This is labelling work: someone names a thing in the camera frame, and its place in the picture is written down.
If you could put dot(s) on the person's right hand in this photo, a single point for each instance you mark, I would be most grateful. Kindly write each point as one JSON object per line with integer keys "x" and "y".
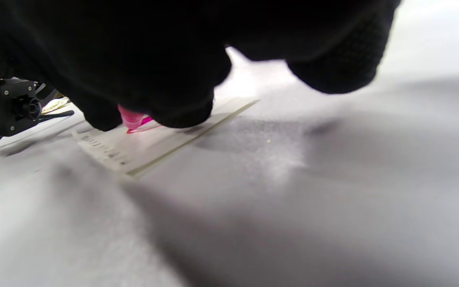
{"x": 153, "y": 48}

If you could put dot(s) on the pink glitter glue pen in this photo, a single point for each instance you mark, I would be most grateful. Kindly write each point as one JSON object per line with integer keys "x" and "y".
{"x": 132, "y": 118}

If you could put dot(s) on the lined paper with heart outline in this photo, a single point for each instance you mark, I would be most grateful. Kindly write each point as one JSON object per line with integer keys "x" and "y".
{"x": 153, "y": 143}

